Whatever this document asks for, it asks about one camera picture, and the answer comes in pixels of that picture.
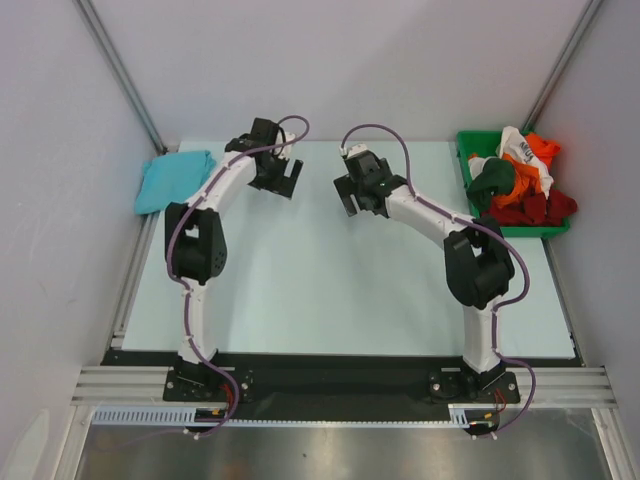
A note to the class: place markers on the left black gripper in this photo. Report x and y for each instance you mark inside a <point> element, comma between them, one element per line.
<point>282,185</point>

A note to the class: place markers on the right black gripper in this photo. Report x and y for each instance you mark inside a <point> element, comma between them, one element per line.
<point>353,190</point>

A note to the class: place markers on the white and green t-shirt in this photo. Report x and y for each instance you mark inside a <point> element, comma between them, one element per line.
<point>491,176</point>

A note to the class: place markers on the orange t-shirt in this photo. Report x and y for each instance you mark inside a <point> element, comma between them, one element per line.
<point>531,157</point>

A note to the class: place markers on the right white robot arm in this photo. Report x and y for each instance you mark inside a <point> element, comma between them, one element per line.
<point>478,267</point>

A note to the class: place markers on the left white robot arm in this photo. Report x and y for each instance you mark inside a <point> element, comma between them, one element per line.
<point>195,245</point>

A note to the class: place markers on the folded teal t-shirt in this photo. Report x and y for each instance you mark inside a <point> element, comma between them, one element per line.
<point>172,178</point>

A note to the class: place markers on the red t-shirt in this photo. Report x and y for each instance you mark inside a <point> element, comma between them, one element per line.
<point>533,209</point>

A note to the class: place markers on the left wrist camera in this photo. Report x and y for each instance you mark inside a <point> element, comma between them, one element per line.
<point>283,140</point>

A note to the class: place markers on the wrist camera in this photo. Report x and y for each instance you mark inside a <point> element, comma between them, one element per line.
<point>283,140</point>
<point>352,151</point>

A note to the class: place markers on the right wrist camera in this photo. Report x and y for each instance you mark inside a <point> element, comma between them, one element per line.
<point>352,151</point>

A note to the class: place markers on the left aluminium side rail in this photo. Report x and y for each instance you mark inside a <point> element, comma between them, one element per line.
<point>131,281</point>

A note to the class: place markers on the aluminium side rail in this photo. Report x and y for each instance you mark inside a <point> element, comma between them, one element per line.
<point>563,300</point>
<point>131,281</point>

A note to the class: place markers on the left aluminium corner post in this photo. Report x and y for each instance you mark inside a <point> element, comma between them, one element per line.
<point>108,50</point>

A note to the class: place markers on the aluminium corner post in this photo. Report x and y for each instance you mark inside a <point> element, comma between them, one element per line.
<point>108,50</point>
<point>577,35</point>

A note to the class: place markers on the right aluminium side rail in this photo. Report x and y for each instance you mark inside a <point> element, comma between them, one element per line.
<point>563,300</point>

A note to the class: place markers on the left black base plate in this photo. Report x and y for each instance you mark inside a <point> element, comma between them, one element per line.
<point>208,387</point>

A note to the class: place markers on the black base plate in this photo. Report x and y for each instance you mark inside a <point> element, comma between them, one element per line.
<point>208,387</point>
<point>467,386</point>

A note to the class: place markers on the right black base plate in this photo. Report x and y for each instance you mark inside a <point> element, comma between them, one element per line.
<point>467,386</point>

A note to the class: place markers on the aluminium front rail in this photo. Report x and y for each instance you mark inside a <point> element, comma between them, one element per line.
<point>544,387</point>

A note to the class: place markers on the right aluminium corner post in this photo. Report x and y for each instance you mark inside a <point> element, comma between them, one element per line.
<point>577,35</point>

